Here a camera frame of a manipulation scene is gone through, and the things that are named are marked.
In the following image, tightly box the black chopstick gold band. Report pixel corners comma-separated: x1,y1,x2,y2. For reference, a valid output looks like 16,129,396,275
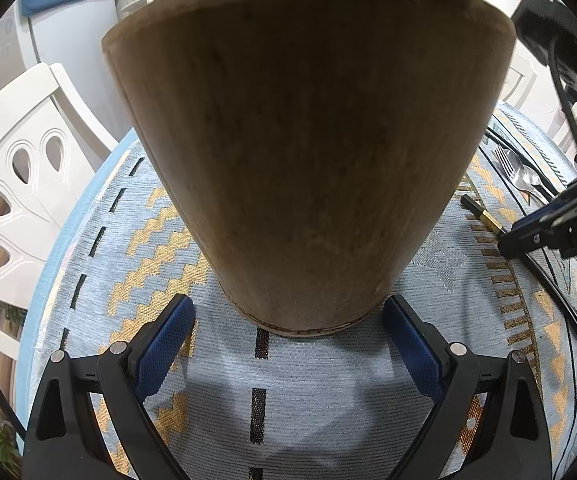
485,127,568,196
460,194,577,376

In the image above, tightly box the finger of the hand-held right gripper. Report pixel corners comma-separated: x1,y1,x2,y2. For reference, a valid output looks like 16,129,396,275
497,210,577,262
513,167,577,236

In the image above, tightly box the wooden utensil holder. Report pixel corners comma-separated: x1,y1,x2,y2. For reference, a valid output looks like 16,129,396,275
101,0,519,338

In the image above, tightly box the smooth steel fork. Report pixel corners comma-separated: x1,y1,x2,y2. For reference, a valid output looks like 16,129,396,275
493,146,534,186

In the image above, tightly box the blue patterned table mat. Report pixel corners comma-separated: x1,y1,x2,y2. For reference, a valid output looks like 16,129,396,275
16,102,577,480

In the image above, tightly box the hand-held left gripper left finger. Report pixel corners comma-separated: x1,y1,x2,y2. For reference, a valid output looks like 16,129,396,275
21,294,196,480

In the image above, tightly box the steel spoon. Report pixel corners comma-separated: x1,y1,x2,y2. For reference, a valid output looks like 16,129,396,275
509,162,539,192
523,180,552,202

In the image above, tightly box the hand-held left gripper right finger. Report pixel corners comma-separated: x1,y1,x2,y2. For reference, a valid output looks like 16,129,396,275
383,294,554,480

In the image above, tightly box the white refrigerator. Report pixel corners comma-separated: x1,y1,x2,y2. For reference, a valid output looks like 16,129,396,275
0,0,134,146

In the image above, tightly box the plain light blue cloth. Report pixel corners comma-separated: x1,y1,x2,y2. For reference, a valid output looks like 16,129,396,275
16,127,136,461

